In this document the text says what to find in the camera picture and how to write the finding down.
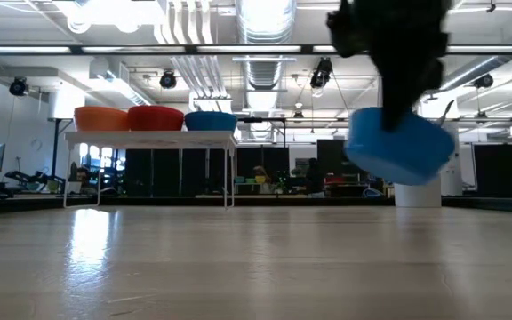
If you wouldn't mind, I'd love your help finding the blue mini bowl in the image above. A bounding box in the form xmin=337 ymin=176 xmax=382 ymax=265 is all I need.
xmin=343 ymin=106 xmax=457 ymax=187
xmin=184 ymin=110 xmax=239 ymax=132

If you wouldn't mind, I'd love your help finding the white plant pot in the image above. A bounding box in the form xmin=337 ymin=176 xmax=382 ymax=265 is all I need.
xmin=393 ymin=174 xmax=443 ymax=209

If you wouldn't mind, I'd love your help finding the orange mini bowl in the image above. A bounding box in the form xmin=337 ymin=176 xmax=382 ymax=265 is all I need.
xmin=73 ymin=106 xmax=131 ymax=132

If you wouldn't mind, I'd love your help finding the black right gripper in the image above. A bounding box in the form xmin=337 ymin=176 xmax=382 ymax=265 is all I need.
xmin=325 ymin=0 xmax=453 ymax=132

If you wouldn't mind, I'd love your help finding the black aluminium table frame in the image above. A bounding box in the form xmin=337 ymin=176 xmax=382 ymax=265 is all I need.
xmin=0 ymin=194 xmax=512 ymax=216

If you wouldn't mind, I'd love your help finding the black ceiling spotlight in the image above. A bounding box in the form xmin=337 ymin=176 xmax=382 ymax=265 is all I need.
xmin=472 ymin=72 xmax=495 ymax=90
xmin=8 ymin=76 xmax=29 ymax=98
xmin=308 ymin=56 xmax=334 ymax=90
xmin=158 ymin=69 xmax=179 ymax=91

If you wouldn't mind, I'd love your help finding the person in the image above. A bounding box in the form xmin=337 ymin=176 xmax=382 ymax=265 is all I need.
xmin=252 ymin=164 xmax=274 ymax=196
xmin=305 ymin=156 xmax=327 ymax=199
xmin=72 ymin=164 xmax=95 ymax=196

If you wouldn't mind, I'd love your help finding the red mini bowl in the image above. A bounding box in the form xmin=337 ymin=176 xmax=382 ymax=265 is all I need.
xmin=126 ymin=104 xmax=186 ymax=132

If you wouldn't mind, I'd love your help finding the silver ventilation duct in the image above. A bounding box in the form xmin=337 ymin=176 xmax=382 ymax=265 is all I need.
xmin=235 ymin=0 xmax=298 ymax=92

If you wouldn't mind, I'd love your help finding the black T-shaped stand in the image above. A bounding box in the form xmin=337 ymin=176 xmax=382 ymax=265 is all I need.
xmin=46 ymin=116 xmax=76 ymax=179

